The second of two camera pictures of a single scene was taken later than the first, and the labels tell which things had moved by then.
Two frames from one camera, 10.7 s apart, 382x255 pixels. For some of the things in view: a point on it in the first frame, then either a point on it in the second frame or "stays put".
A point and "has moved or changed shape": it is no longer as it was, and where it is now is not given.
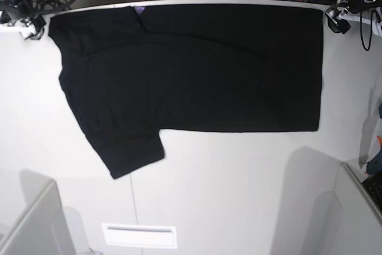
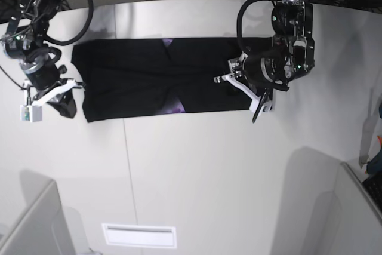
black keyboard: x=373 y=184 stays put
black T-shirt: x=134 y=71 has moved or changed shape
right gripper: x=353 y=6 to x=258 y=71
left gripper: x=15 y=6 to x=42 y=71
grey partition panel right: x=357 y=228 stays put
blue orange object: x=375 y=166 stays put
